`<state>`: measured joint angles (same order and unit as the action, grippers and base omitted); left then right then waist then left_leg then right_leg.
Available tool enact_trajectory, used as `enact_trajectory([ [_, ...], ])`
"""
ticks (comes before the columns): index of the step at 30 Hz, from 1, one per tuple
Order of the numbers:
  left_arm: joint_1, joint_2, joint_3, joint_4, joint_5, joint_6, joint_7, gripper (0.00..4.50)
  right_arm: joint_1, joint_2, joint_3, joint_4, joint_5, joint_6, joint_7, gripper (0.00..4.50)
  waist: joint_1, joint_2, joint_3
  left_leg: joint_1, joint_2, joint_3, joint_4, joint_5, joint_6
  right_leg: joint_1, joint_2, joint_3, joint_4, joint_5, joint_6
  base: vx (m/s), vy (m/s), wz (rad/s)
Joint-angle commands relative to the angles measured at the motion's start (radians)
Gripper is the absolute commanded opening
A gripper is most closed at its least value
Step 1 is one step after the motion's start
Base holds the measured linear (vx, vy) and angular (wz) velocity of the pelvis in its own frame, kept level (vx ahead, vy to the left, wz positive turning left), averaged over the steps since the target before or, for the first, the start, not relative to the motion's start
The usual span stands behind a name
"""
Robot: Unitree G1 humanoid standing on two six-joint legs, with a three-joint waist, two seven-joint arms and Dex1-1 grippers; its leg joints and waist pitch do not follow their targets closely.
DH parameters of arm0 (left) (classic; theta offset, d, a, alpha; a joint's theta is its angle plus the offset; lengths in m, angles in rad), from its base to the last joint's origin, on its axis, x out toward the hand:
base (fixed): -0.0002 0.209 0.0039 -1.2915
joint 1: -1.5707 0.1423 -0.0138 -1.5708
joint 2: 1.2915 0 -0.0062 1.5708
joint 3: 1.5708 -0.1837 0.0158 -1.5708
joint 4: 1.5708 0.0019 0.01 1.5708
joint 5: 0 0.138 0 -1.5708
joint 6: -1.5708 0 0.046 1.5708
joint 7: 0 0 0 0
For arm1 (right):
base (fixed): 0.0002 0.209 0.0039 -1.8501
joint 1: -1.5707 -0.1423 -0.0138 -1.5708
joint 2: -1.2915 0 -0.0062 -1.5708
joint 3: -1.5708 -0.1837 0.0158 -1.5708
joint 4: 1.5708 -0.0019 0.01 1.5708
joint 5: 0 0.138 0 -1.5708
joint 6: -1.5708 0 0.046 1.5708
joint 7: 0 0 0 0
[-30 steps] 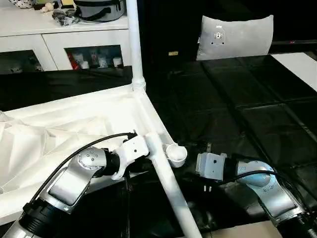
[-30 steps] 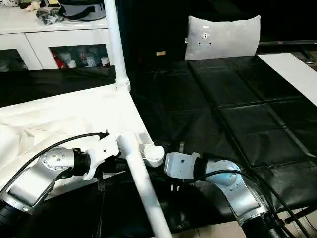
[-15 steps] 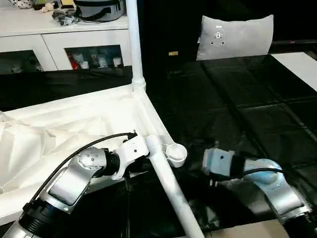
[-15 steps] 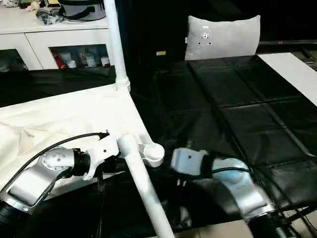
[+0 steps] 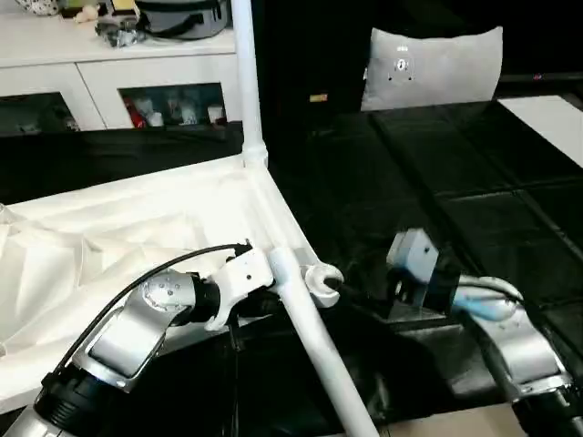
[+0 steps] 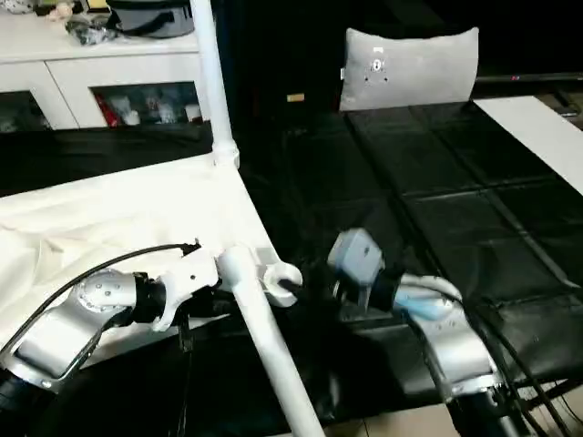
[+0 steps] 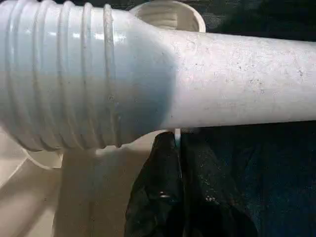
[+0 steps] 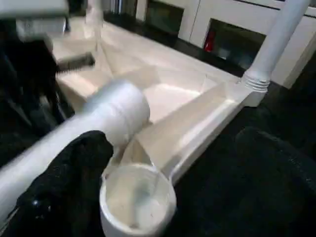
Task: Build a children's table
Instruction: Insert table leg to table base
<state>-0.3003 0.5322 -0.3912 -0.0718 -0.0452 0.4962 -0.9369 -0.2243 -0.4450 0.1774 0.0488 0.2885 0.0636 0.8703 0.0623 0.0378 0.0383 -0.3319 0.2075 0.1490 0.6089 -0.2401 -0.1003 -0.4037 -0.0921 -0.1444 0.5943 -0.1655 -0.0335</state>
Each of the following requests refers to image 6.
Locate white plastic table leg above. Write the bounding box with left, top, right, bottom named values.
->
left=216, top=244, right=326, bottom=437
left=189, top=0, right=240, bottom=171

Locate white plastic table top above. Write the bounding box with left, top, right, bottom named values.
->
left=0, top=150, right=304, bottom=367

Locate black work mat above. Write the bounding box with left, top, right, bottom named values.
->
left=0, top=100, right=583, bottom=437

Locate grey cushion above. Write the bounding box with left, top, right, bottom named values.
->
left=339, top=27, right=480, bottom=112

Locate black cabinet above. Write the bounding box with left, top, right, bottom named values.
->
left=202, top=0, right=352, bottom=137

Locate white board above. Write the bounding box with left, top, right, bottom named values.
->
left=474, top=96, right=583, bottom=197

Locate white cabinet with glass doors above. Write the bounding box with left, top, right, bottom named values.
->
left=0, top=18, right=209, bottom=133

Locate dark gear on cabinet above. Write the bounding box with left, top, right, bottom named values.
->
left=64, top=0, right=197, bottom=45

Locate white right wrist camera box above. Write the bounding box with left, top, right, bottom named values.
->
left=326, top=228, right=386, bottom=290

